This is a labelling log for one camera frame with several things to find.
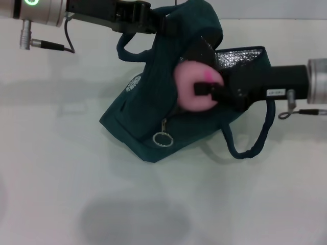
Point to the dark teal insulated bag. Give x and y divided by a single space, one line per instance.
153 102

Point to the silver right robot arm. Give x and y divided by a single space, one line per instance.
318 81

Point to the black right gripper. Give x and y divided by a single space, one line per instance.
268 81

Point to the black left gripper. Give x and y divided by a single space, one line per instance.
102 12

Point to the pink peach bun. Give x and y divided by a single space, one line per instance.
186 84

